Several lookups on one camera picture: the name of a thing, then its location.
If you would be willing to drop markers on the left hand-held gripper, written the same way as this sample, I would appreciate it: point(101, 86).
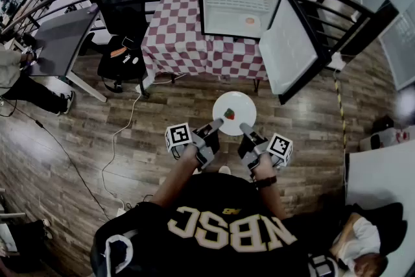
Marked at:
point(205, 144)

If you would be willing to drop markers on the red white checkered tablecloth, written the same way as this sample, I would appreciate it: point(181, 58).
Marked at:
point(181, 42)

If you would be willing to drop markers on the white plate of strawberries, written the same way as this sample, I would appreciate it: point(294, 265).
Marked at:
point(238, 103)

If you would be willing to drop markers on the person's black printed shirt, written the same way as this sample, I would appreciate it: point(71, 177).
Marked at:
point(207, 256)

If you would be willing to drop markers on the yellow black floor tape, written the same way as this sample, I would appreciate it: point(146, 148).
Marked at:
point(340, 107)

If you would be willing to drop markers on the red strawberry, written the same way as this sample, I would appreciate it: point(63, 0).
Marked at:
point(229, 113)

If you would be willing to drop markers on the person's left forearm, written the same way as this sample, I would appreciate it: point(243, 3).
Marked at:
point(176, 175)

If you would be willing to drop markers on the black smartphone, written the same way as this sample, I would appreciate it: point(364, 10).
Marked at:
point(127, 41)

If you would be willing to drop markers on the person's right forearm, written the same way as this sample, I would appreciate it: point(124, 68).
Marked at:
point(270, 198)

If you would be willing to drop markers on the black mesh office chair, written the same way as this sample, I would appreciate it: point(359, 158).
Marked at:
point(120, 6)

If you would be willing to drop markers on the person's shoe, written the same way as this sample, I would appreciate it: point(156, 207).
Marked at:
point(224, 170)

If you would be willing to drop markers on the dark grey desk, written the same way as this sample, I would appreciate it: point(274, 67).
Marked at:
point(61, 39)

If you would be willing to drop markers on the small plate with food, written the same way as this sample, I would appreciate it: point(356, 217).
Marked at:
point(250, 21)

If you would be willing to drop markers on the white box with red print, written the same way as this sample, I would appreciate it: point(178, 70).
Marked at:
point(389, 136)

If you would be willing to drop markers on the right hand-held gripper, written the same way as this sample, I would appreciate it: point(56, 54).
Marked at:
point(256, 146)

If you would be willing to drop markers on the orange flat item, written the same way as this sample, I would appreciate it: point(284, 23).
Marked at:
point(117, 52)

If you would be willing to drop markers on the white power strip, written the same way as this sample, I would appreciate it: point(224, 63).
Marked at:
point(121, 211)

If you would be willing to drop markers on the white table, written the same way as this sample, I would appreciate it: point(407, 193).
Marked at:
point(379, 172)

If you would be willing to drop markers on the white computer mouse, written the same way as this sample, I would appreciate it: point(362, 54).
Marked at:
point(135, 60)

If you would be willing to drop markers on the black wrist watch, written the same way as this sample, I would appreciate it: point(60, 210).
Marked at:
point(266, 181)

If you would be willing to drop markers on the white power adapter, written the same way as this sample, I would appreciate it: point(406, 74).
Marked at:
point(336, 61)

